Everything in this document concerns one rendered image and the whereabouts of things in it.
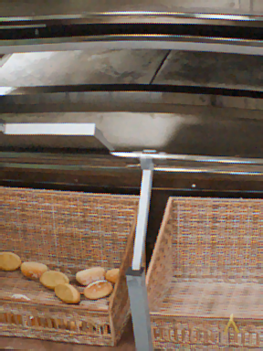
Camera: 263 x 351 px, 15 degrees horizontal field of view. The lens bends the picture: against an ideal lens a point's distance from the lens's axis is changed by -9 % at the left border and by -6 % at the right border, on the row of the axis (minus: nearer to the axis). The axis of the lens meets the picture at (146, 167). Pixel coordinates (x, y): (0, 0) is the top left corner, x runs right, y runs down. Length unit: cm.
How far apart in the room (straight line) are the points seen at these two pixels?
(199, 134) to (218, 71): 23
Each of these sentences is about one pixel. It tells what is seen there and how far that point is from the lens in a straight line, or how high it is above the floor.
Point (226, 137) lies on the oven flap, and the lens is 308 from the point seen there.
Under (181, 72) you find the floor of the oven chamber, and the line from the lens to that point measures 318.
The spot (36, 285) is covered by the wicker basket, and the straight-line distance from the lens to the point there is 328.
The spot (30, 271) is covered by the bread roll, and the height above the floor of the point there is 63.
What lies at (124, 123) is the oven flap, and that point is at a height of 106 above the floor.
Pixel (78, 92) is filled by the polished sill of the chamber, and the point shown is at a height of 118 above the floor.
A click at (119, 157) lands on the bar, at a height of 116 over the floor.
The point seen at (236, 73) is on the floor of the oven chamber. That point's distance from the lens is 317.
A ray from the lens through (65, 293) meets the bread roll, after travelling 315.
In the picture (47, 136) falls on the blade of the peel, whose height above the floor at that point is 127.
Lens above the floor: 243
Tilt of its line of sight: 28 degrees down
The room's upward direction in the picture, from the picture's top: 5 degrees counter-clockwise
